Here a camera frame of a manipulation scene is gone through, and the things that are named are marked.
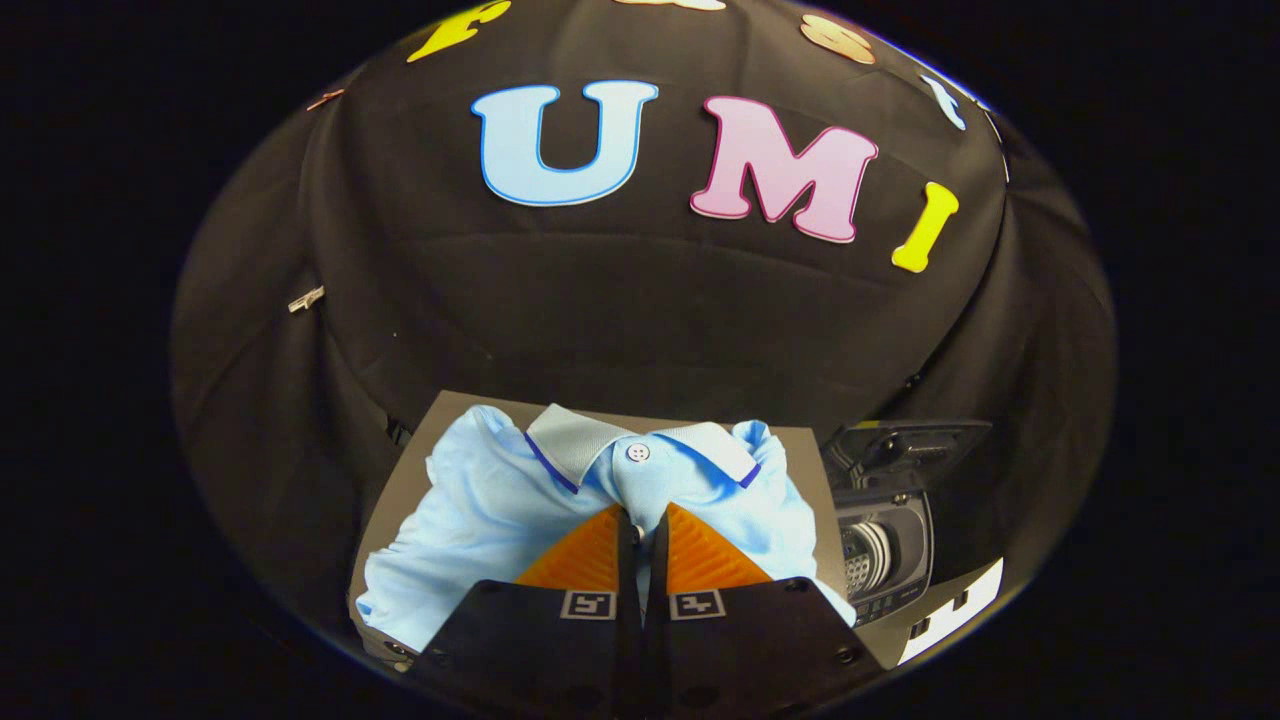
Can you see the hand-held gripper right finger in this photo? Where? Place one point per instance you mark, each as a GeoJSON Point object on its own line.
{"type": "Point", "coordinates": [740, 660]}

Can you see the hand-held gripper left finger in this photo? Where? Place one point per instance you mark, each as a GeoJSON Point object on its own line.
{"type": "Point", "coordinates": [560, 660]}

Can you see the light blue polo shirt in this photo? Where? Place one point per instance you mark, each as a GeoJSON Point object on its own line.
{"type": "Point", "coordinates": [480, 510]}

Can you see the grey washing machine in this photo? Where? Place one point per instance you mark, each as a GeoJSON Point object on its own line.
{"type": "Point", "coordinates": [880, 560]}

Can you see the black backdrop cloth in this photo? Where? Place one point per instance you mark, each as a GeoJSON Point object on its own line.
{"type": "Point", "coordinates": [620, 310]}

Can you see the silver clip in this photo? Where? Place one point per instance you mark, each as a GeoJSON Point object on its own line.
{"type": "Point", "coordinates": [306, 299]}

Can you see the copper clip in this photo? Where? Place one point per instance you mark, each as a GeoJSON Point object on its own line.
{"type": "Point", "coordinates": [325, 99]}

